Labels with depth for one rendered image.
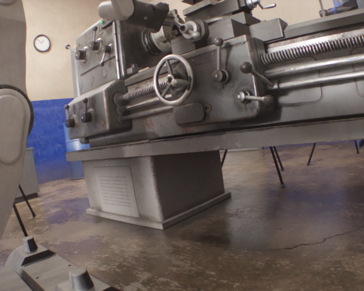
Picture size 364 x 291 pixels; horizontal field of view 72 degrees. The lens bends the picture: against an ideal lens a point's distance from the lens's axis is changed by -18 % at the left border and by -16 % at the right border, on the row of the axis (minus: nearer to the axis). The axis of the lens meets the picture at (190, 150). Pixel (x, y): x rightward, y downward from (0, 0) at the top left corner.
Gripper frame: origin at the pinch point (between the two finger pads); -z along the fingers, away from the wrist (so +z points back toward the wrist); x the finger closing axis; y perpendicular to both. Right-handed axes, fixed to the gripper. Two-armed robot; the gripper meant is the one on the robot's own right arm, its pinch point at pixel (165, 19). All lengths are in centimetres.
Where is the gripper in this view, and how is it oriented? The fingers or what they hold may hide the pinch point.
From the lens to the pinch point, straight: 112.0
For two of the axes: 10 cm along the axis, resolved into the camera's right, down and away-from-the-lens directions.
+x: -4.3, 7.4, 5.1
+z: -6.3, 1.5, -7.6
